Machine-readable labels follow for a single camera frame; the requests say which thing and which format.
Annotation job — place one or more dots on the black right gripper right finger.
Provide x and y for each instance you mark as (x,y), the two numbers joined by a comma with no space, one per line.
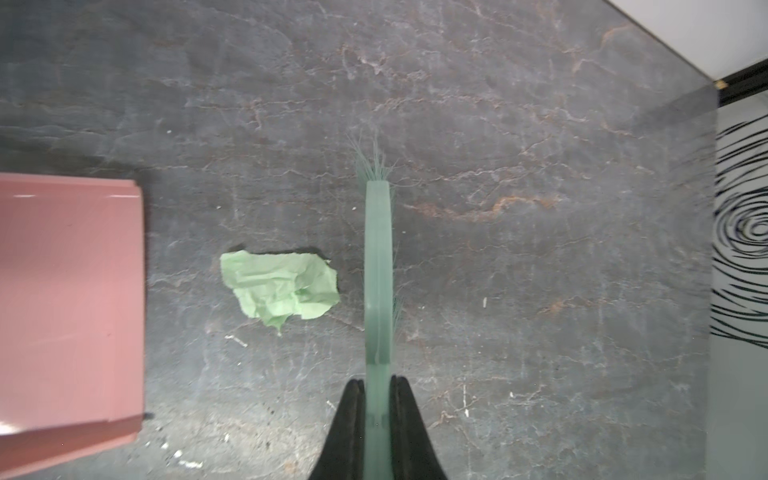
(413,455)

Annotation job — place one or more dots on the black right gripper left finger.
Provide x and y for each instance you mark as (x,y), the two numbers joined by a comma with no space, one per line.
(342,455)

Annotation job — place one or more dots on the green hand brush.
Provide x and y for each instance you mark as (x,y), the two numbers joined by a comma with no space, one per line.
(379,306)

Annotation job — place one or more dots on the pink plastic dustpan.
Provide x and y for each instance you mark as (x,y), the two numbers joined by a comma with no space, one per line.
(73,304)

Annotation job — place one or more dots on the green paper scrap far corner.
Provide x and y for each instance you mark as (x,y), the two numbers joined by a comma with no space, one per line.
(275,287)

